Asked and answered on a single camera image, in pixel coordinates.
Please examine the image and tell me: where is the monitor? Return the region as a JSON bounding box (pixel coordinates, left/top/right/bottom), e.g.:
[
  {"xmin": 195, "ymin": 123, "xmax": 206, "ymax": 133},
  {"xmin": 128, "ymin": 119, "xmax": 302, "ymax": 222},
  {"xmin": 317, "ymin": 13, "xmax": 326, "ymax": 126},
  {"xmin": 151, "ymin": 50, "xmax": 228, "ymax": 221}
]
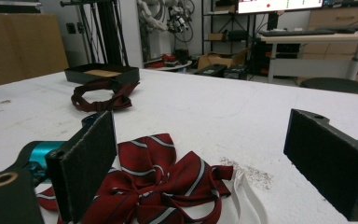
[{"xmin": 236, "ymin": 0, "xmax": 324, "ymax": 15}]

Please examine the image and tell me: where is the open cardboard box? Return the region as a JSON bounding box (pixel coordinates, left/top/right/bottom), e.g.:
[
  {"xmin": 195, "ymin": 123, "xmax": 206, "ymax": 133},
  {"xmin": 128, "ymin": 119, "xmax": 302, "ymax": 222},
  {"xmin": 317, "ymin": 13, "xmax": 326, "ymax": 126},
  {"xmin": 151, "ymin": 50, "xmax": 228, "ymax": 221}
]
[{"xmin": 197, "ymin": 46, "xmax": 253, "ymax": 71}]

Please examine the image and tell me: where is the black keyboard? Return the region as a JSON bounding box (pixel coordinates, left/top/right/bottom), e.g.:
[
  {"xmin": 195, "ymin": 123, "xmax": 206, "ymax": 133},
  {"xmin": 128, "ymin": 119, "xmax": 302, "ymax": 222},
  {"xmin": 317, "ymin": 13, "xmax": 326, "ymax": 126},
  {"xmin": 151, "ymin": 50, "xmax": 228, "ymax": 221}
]
[{"xmin": 258, "ymin": 28, "xmax": 337, "ymax": 37}]

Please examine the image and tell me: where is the black round stool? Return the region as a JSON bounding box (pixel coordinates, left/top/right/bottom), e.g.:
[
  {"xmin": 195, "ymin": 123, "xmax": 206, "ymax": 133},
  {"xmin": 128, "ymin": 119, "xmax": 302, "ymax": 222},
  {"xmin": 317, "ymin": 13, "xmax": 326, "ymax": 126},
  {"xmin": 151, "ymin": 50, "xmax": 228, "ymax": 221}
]
[{"xmin": 299, "ymin": 77, "xmax": 358, "ymax": 96}]

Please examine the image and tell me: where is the black metal shelf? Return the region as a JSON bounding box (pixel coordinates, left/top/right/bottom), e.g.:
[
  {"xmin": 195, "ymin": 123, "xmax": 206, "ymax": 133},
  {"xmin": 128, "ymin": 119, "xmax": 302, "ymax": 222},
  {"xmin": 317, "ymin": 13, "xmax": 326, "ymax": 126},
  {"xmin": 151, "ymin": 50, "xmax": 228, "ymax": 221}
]
[{"xmin": 200, "ymin": 0, "xmax": 255, "ymax": 57}]

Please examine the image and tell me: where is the red striped bow tie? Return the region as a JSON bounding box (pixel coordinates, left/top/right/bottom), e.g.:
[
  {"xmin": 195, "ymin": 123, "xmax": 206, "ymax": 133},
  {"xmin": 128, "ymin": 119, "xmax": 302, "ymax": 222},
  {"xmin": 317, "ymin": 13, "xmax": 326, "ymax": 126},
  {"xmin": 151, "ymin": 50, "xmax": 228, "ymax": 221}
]
[{"xmin": 35, "ymin": 133, "xmax": 269, "ymax": 224}]

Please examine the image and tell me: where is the black tray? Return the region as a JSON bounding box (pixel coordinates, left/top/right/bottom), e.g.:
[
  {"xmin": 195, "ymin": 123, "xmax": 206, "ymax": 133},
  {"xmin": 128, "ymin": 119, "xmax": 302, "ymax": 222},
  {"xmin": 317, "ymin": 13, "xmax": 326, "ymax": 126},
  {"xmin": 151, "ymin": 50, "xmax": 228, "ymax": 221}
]
[{"xmin": 63, "ymin": 63, "xmax": 141, "ymax": 86}]

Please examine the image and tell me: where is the black metal stand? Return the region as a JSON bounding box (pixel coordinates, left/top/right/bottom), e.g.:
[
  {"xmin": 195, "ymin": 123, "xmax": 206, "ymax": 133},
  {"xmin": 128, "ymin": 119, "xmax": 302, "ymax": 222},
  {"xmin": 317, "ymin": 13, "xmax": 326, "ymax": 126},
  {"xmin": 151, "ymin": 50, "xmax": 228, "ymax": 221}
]
[{"xmin": 60, "ymin": 0, "xmax": 130, "ymax": 68}]

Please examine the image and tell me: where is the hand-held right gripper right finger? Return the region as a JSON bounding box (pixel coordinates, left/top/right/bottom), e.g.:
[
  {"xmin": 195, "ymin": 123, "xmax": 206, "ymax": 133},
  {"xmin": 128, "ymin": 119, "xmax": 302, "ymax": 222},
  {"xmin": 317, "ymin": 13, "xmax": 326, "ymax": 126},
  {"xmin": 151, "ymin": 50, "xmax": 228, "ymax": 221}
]
[{"xmin": 282, "ymin": 108, "xmax": 358, "ymax": 222}]

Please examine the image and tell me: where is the round white table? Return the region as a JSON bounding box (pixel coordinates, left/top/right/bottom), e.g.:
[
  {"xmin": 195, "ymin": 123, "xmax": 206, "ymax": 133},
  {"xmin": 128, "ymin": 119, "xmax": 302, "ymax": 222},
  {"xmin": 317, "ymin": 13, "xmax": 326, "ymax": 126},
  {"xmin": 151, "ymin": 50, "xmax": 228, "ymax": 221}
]
[{"xmin": 144, "ymin": 60, "xmax": 194, "ymax": 72}]

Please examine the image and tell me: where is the black computer tower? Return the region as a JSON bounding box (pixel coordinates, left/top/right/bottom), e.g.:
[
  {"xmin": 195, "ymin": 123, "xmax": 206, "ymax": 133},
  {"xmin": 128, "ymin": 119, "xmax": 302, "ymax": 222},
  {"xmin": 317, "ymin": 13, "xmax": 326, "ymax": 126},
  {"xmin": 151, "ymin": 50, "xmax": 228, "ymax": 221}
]
[
  {"xmin": 195, "ymin": 63, "xmax": 227, "ymax": 77},
  {"xmin": 223, "ymin": 64, "xmax": 249, "ymax": 80}
]

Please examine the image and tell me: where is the white robot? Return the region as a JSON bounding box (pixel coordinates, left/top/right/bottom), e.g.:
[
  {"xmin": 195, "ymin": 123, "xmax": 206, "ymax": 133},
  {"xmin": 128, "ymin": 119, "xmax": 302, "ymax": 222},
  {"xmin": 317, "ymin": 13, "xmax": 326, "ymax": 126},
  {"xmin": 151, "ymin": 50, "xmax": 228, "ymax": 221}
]
[{"xmin": 136, "ymin": 0, "xmax": 197, "ymax": 63}]

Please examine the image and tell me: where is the white foam mat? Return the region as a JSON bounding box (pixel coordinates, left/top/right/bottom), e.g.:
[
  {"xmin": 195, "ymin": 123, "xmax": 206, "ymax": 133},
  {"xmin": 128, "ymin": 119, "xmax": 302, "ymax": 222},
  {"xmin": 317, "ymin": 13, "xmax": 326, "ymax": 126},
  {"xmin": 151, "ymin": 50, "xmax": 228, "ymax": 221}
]
[{"xmin": 0, "ymin": 68, "xmax": 358, "ymax": 224}]

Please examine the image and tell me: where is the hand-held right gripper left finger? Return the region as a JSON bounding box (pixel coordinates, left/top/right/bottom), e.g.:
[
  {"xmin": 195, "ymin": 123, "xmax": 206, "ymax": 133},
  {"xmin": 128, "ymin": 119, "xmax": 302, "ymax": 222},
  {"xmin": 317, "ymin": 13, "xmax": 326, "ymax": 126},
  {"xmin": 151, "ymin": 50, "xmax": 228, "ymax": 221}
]
[{"xmin": 45, "ymin": 110, "xmax": 118, "ymax": 223}]

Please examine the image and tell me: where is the large brown cardboard box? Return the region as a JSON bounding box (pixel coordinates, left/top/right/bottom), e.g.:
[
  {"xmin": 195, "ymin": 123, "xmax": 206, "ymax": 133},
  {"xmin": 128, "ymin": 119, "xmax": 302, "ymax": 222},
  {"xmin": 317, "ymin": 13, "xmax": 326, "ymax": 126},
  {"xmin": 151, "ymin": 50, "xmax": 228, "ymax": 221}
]
[{"xmin": 0, "ymin": 12, "xmax": 69, "ymax": 90}]

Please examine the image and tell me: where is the dark red bow tie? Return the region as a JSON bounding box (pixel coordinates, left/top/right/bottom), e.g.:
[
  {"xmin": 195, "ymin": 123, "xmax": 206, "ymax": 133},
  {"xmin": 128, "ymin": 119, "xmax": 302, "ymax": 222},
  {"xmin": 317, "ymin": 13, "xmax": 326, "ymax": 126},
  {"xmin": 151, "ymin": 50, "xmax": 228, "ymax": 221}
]
[{"xmin": 70, "ymin": 77, "xmax": 141, "ymax": 113}]

